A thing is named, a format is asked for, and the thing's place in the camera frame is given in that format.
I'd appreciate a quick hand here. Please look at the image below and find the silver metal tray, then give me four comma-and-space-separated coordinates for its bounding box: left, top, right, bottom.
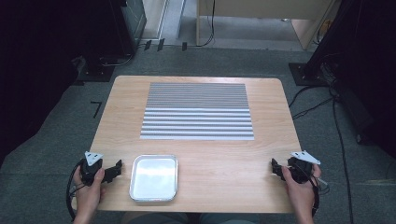
128, 154, 179, 203

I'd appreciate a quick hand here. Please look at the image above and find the black stand base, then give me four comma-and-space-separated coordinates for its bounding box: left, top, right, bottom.
72, 55, 117, 86
288, 62, 331, 87

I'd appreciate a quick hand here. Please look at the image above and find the long black floor cable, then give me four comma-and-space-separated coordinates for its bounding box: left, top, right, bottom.
330, 88, 355, 224

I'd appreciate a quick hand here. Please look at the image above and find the light wooden desk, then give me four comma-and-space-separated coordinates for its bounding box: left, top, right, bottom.
195, 0, 339, 51

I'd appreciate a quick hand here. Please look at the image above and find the person's left hand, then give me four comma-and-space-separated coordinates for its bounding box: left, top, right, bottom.
72, 167, 106, 216

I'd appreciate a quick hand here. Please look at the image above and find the black hanging cable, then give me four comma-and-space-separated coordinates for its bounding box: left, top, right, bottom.
195, 0, 217, 49

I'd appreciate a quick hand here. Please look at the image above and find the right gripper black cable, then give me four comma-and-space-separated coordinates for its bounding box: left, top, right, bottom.
290, 162, 331, 218

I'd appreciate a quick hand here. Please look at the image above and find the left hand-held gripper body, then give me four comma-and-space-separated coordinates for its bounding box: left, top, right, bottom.
78, 150, 107, 187

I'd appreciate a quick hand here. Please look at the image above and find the grey white striped mat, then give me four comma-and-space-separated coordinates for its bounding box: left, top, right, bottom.
139, 82, 255, 141

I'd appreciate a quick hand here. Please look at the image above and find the dark equipment cabinet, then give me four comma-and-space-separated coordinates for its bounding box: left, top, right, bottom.
108, 0, 148, 57

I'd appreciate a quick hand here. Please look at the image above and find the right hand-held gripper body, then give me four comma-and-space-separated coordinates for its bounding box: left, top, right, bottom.
286, 150, 321, 185

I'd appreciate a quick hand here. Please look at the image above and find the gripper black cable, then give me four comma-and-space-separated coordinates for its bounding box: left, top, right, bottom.
65, 159, 86, 221
290, 162, 331, 218

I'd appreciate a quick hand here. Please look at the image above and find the person's right hand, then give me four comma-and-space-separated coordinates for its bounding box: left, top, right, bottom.
281, 163, 322, 216

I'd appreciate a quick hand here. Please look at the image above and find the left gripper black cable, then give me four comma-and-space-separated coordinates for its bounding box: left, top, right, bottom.
65, 159, 86, 221

